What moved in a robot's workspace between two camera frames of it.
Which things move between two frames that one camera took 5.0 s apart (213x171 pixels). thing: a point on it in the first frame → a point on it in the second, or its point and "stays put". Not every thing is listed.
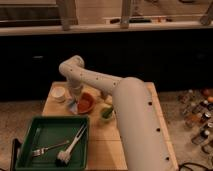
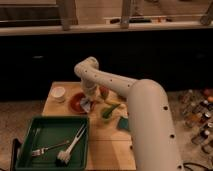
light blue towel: [74, 108] → [85, 103]
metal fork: [42, 151] stays put
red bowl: [86, 102] stays put
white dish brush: [63, 156] stays put
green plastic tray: [50, 131] stays put
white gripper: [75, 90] → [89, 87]
